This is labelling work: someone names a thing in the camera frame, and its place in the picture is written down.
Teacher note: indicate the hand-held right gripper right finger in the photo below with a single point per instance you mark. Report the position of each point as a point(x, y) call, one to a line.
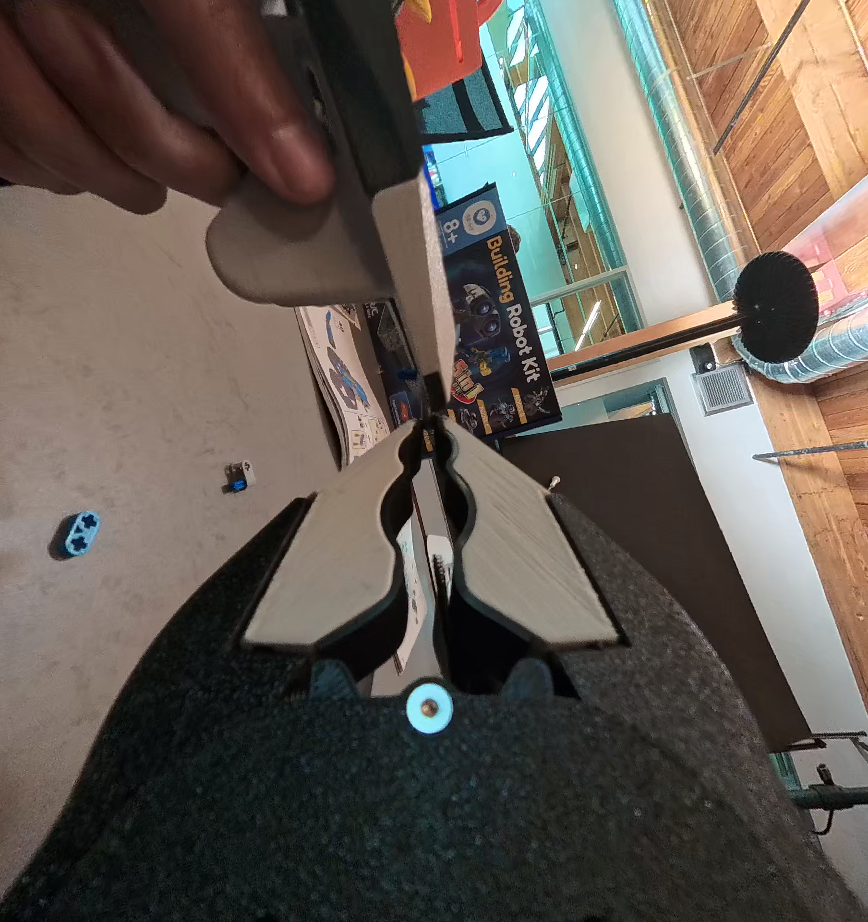
point(535, 569)

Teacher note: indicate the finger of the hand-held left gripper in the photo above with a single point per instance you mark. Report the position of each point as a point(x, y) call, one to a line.
point(419, 288)

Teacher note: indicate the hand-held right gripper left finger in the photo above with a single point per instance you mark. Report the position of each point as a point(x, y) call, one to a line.
point(326, 569)

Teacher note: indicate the grey connector piece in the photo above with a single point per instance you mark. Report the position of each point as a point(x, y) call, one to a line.
point(245, 470)
point(429, 436)

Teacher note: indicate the blue two-hole beam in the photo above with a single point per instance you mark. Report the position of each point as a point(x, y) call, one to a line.
point(81, 533)

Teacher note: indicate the grey desk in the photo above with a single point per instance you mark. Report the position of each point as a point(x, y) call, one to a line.
point(117, 360)

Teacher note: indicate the person's left hand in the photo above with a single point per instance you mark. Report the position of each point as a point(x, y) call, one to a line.
point(117, 93)

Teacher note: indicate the orange felt bag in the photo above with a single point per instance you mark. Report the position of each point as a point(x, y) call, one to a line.
point(441, 43)

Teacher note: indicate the dark blue toy box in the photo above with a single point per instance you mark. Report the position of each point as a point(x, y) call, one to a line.
point(506, 324)

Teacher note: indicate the black office chair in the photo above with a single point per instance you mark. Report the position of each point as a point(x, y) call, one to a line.
point(470, 108)

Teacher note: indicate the open instruction booklet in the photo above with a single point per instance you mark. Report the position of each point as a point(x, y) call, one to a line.
point(347, 389)

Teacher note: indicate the black partition panel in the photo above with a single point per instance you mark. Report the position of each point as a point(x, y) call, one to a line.
point(657, 540)

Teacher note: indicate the white vent grille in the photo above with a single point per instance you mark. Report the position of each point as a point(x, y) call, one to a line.
point(722, 389)

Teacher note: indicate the black round pendant lamp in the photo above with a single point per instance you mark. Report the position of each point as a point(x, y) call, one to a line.
point(776, 306)

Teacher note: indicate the silver air duct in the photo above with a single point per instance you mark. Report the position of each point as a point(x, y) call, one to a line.
point(679, 144)

